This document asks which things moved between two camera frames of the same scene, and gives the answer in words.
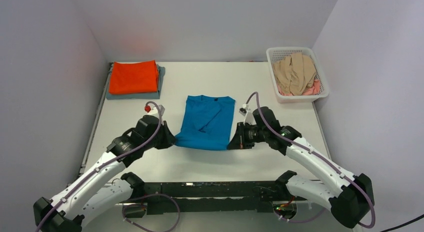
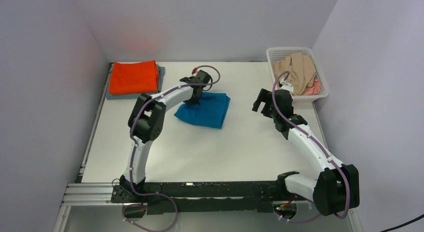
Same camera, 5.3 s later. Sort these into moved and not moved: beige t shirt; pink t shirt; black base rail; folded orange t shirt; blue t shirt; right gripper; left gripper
Moved: right gripper; blue t shirt; left gripper
Not moved: folded orange t shirt; pink t shirt; black base rail; beige t shirt
